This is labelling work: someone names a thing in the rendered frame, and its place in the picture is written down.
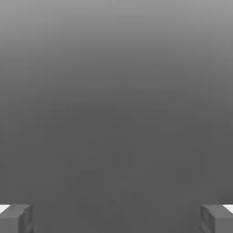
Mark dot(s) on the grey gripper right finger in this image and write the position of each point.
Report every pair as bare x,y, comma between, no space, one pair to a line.
220,220

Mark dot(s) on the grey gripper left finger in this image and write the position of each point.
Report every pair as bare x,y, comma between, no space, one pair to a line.
12,220

